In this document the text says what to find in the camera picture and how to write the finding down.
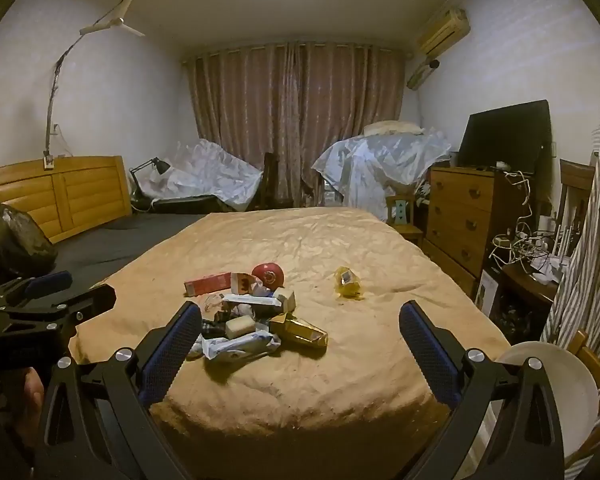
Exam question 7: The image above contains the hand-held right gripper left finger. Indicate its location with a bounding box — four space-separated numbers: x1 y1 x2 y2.
32 301 203 480

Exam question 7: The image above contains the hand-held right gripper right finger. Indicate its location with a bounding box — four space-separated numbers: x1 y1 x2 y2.
399 300 566 480

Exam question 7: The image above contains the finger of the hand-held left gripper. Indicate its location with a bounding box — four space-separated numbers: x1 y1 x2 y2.
10 284 117 333
0 270 74 311

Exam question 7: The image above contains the dark plaid cloth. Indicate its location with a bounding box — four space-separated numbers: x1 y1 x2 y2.
197 307 231 343

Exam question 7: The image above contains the white tube box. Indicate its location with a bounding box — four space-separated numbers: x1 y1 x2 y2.
221 292 286 313

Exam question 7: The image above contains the white bucket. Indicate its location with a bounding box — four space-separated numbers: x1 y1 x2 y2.
495 341 600 461

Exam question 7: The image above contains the person's left hand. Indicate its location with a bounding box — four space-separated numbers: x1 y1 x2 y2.
22 366 45 413

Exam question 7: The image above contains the black plastic bag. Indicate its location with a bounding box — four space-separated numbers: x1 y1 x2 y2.
0 195 59 281

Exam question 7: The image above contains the grey bed sheet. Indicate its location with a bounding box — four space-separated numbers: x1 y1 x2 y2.
45 212 211 286

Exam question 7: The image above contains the white plastic packet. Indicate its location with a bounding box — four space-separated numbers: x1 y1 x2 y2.
200 329 283 362

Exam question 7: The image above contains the white picture box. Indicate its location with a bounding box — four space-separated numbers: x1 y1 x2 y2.
475 269 501 318

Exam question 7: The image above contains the wooden headboard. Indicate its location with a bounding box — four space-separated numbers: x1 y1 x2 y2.
0 155 133 245

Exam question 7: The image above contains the small printed cardboard box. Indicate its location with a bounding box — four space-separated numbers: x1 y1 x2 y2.
230 271 255 295

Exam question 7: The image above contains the yellow wrapper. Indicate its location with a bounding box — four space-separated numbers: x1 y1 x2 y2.
333 266 365 302

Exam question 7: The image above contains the dark side table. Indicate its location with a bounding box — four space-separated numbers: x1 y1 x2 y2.
480 260 561 351

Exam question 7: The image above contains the small wooden chair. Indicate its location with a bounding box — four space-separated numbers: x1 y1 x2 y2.
385 194 426 246

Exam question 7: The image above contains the gold box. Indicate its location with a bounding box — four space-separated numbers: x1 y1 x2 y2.
269 312 329 347

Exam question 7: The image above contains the wooden dresser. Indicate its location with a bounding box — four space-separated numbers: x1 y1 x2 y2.
422 166 536 296

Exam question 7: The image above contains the tangled ribbon clutter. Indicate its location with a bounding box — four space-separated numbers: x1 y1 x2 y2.
490 170 571 281

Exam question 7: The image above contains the black desk lamp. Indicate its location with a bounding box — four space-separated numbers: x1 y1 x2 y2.
129 157 172 211

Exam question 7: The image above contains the silver plastic cover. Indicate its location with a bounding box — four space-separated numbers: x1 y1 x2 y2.
139 140 265 213
312 127 452 223

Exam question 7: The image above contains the striped cloth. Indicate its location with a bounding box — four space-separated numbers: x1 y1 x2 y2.
540 62 600 361

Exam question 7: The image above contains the dark wooden chair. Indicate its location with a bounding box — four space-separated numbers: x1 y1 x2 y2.
254 152 296 211

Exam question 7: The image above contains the brown wooden chair back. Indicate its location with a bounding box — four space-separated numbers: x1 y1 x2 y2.
555 159 597 261

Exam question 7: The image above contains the beige pillow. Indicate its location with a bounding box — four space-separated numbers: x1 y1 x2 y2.
362 120 426 137

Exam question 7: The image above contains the black television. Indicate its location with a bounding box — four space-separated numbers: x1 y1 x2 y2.
457 100 552 177

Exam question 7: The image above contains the pink curtain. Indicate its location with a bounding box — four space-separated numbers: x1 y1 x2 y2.
181 40 406 211

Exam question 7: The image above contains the white ceiling fan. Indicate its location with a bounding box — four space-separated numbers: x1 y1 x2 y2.
79 0 146 38

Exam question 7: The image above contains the beige air conditioner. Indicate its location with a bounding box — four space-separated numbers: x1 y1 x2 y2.
416 6 472 56

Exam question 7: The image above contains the wall cable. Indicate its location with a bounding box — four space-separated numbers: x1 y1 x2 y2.
44 19 103 158

